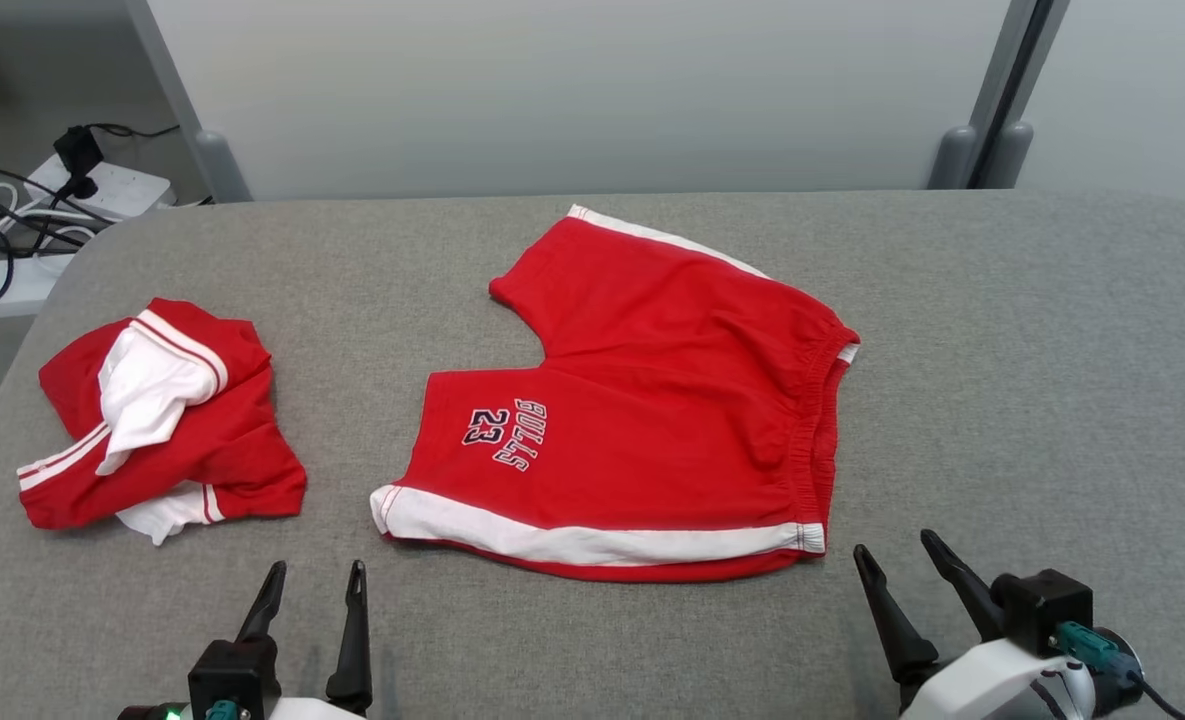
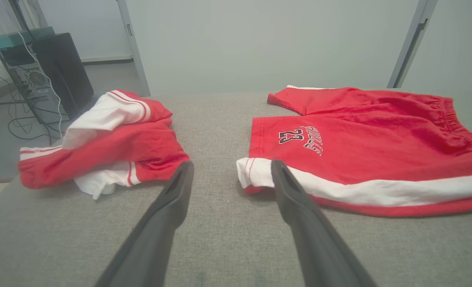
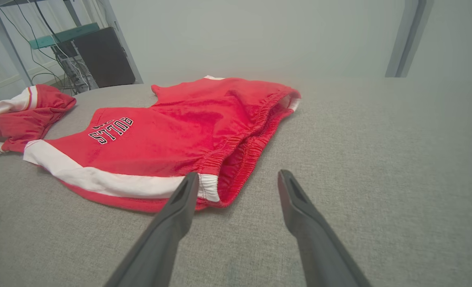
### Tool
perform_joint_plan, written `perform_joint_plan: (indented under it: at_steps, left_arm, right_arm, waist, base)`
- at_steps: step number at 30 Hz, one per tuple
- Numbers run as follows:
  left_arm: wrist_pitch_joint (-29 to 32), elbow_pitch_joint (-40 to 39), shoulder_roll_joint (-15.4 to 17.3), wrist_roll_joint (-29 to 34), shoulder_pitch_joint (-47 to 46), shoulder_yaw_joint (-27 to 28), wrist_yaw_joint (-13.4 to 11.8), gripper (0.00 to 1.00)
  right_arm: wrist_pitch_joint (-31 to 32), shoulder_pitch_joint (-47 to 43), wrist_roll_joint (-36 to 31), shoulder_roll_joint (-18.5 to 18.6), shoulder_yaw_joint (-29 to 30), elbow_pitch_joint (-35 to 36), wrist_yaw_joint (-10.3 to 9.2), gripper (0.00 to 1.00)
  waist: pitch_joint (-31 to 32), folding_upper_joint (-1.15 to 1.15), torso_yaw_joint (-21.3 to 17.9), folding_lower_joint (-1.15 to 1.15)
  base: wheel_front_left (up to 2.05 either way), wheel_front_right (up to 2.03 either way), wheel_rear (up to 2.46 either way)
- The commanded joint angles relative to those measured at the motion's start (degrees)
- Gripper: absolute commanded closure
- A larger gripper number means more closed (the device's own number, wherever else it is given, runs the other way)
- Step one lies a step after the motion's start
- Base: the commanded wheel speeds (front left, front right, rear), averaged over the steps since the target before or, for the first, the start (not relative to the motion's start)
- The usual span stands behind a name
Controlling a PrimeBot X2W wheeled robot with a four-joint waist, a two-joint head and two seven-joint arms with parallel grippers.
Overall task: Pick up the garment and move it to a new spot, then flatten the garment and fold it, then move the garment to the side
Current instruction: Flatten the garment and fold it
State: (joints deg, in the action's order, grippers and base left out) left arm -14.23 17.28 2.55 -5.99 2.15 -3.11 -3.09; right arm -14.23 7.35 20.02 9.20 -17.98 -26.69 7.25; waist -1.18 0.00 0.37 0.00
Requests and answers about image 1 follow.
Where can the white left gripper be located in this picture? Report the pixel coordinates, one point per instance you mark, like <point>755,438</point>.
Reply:
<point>317,710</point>

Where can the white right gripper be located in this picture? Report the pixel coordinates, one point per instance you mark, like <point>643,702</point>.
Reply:
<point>992,690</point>

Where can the red jersey with white sleeves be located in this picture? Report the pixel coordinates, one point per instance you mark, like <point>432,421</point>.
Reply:
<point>242,430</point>

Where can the red shorts with white stripes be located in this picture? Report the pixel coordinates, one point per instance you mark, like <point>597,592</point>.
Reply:
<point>652,400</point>

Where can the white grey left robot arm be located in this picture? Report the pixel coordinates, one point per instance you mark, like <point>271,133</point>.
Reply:
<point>157,713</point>

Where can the white power strip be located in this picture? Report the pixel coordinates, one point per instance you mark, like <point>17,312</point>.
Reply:
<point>117,190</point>
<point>22,290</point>

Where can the black power adapter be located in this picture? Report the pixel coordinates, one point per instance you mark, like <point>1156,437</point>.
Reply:
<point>77,150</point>

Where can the narrow white partition panel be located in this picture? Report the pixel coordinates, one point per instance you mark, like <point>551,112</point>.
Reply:
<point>1142,95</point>

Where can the wide white partition panel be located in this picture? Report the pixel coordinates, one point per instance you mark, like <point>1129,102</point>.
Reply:
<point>572,95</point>

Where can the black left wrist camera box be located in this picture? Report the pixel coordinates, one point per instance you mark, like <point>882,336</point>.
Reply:
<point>237,675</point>

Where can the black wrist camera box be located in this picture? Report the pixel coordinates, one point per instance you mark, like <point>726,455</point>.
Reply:
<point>1042,610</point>
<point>237,675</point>

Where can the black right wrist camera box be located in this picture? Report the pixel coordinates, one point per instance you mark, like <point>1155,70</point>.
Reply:
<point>1042,610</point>

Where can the grey partition post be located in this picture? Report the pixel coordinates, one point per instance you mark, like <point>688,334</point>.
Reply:
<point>952,160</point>
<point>1010,158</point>
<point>167,85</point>

